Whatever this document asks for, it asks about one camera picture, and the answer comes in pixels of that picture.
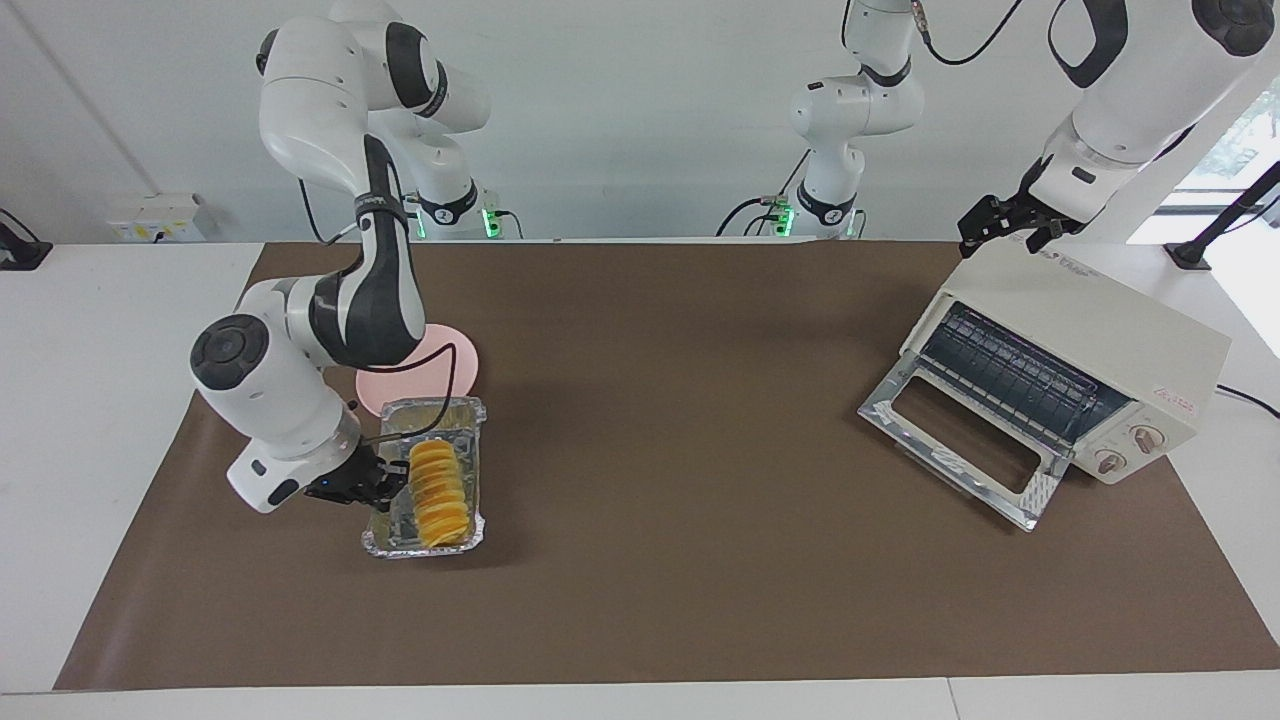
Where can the brown table mat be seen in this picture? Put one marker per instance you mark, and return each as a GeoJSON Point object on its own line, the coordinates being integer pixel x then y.
{"type": "Point", "coordinates": [700, 560]}

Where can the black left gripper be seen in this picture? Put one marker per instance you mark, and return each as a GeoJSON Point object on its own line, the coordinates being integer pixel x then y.
{"type": "Point", "coordinates": [1010, 215]}

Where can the white toaster oven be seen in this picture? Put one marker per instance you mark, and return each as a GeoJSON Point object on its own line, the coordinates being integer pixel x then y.
{"type": "Point", "coordinates": [1090, 310]}

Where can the metal oven rack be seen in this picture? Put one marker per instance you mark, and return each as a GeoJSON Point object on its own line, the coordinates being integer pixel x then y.
{"type": "Point", "coordinates": [1010, 365]}

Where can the white wall socket box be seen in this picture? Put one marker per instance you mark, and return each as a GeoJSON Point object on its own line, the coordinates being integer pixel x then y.
{"type": "Point", "coordinates": [155, 218]}

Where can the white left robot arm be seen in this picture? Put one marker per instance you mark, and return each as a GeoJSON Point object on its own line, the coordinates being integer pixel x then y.
{"type": "Point", "coordinates": [1130, 90]}

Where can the black camera stand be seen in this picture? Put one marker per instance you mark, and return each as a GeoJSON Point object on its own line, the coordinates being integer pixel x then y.
{"type": "Point", "coordinates": [1190, 255]}
{"type": "Point", "coordinates": [22, 255]}

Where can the beige oven knob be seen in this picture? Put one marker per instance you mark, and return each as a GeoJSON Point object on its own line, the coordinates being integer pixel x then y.
{"type": "Point", "coordinates": [1110, 462]}
{"type": "Point", "coordinates": [1147, 438]}

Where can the yellow sliced bread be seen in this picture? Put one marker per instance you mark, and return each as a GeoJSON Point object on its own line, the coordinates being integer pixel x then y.
{"type": "Point", "coordinates": [440, 495]}

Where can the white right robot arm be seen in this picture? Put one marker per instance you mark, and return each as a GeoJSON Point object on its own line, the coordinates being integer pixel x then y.
{"type": "Point", "coordinates": [330, 120]}

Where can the bright window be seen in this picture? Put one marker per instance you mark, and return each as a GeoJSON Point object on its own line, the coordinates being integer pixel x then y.
{"type": "Point", "coordinates": [1240, 135]}

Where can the pink round plate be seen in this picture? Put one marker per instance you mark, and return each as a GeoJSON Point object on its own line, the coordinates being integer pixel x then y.
{"type": "Point", "coordinates": [428, 385]}

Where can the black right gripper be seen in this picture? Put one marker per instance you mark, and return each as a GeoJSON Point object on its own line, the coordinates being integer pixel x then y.
{"type": "Point", "coordinates": [350, 482]}

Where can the aluminium foil tray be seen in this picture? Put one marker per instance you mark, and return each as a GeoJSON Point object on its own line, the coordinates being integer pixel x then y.
{"type": "Point", "coordinates": [395, 535]}

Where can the glass oven door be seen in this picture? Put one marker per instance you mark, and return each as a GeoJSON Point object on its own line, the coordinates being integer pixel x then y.
{"type": "Point", "coordinates": [900, 420]}

